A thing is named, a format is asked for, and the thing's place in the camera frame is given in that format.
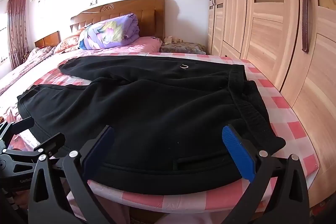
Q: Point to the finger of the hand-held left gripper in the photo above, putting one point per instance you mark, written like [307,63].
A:
[52,144]
[23,126]

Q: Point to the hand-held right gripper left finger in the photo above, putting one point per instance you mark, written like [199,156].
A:
[101,144]

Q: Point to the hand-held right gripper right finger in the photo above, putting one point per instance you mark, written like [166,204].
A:
[236,153]

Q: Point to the black pants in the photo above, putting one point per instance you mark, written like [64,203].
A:
[157,108]

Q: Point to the pink floral duvet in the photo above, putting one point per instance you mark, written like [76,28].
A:
[21,66]

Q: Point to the bed with pink checked sheet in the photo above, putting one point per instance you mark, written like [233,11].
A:
[288,113]

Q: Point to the wooden nightstand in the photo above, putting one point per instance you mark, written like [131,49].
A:
[48,40]

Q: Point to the pink floral pillow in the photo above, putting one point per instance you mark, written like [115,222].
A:
[68,44]

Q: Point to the dark red patterned curtain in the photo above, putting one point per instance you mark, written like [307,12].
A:
[17,29]

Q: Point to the folded purple printed blanket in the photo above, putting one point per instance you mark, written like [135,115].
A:
[113,32]

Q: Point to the nightstand with floral cover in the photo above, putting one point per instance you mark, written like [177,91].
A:
[183,48]

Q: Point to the light wooden wardrobe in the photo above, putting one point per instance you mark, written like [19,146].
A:
[267,37]

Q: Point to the small items on nightstand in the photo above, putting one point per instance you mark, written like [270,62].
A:
[172,39]

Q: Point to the wooden headboard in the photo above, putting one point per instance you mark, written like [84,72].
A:
[147,22]

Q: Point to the wall socket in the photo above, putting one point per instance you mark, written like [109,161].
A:
[94,2]

